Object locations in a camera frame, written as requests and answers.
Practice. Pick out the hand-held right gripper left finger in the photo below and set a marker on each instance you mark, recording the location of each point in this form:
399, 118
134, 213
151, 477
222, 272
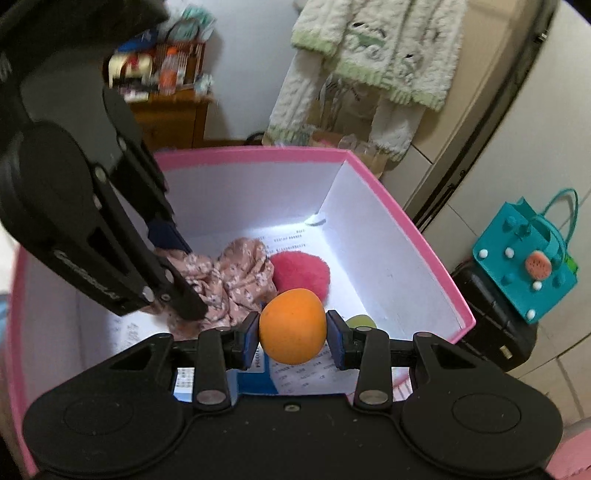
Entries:
251, 339

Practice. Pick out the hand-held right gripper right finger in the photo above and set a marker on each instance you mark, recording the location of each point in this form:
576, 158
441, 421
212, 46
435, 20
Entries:
334, 339

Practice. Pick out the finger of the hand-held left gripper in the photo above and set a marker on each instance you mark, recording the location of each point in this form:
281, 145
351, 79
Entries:
168, 237
138, 272

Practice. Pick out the blue packet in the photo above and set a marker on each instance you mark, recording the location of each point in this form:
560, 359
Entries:
254, 381

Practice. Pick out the orange soft ball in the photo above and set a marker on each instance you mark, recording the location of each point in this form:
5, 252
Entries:
292, 325

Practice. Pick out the pink floral cloth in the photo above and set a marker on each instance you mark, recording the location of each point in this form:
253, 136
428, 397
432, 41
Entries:
235, 277

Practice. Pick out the pink cardboard box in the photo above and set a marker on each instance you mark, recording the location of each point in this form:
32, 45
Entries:
392, 258

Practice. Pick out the green plush ball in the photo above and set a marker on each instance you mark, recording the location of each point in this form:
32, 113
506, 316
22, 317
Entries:
360, 322

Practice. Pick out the pink plush ball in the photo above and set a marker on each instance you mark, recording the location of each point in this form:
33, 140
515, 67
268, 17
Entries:
302, 272

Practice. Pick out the wooden cabinet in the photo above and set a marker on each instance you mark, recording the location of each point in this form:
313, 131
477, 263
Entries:
171, 122

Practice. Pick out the black suitcase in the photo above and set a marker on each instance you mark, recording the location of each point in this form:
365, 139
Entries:
489, 323

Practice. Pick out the orange drink bottle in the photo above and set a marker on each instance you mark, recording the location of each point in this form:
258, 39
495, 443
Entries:
168, 71

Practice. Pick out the teal handbag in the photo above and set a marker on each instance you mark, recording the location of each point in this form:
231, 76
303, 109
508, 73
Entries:
517, 267

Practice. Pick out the white green fluffy robe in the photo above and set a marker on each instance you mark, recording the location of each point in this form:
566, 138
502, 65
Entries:
392, 41

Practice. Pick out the white wardrobe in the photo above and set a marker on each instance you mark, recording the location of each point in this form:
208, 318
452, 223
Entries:
531, 115

